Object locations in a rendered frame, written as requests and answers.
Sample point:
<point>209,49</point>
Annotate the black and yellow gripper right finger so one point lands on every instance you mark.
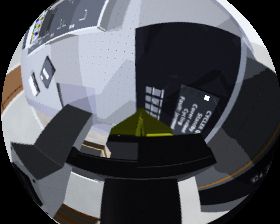
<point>152,126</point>

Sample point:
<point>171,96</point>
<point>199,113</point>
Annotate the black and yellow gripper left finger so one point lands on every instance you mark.
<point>129,126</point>

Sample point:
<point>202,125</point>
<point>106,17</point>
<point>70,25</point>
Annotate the white pcr plate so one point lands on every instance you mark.
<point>33,85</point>

